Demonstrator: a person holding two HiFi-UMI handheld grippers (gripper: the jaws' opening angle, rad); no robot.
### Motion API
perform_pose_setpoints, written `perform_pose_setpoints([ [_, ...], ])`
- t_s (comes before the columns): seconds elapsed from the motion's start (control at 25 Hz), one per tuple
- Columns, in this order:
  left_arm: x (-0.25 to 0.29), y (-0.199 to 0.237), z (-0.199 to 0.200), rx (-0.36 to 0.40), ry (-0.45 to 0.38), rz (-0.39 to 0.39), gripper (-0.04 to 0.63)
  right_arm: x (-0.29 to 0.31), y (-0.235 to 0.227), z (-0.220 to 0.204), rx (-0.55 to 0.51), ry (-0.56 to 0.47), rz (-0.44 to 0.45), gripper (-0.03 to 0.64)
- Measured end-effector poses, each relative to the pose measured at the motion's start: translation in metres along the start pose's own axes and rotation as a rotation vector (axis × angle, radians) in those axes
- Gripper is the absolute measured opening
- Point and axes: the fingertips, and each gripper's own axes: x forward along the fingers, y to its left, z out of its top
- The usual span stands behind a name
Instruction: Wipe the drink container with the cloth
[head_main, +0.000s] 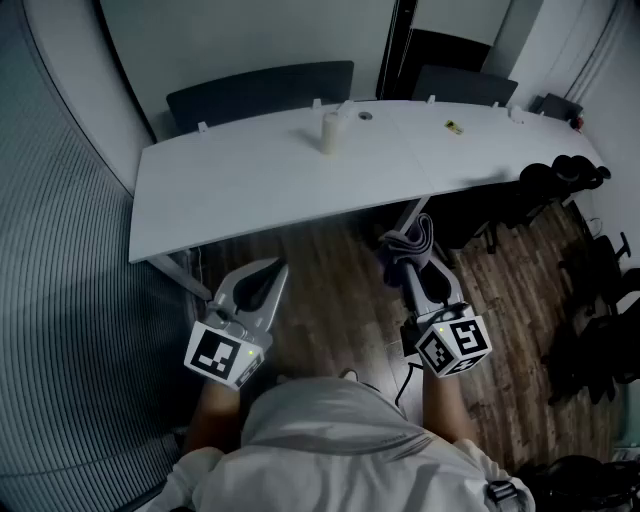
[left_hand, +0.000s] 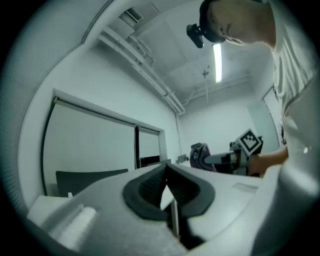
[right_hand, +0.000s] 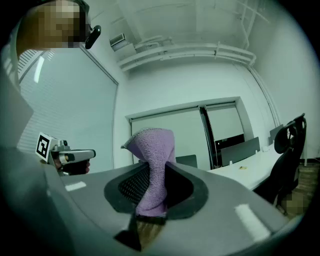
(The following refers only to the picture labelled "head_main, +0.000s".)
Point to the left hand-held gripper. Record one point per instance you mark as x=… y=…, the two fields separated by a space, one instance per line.
x=215 y=350

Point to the black office chair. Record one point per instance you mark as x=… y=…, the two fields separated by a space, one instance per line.
x=575 y=485
x=540 y=195
x=595 y=340

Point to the small white cup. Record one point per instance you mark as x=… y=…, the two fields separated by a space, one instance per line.
x=330 y=135

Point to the person's left forearm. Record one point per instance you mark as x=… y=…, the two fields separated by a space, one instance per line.
x=215 y=415

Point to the person's right forearm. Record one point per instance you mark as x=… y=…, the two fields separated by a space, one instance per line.
x=445 y=410

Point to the white power strip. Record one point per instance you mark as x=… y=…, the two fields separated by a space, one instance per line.
x=346 y=109

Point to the person's white shirt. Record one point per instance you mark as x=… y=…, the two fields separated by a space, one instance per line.
x=340 y=450

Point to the long dark desk divider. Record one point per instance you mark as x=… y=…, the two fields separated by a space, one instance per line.
x=260 y=95

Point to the white desk clamp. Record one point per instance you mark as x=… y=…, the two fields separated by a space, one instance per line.
x=516 y=114

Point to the white desk leg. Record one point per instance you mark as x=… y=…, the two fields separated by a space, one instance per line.
x=180 y=275
x=412 y=215

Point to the short dark desk divider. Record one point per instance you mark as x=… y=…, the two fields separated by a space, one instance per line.
x=465 y=87

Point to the grey purple cloth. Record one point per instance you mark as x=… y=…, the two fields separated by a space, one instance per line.
x=405 y=245

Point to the small yellow card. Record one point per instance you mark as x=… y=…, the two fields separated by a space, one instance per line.
x=454 y=127

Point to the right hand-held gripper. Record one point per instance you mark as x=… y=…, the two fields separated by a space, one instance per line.
x=450 y=345

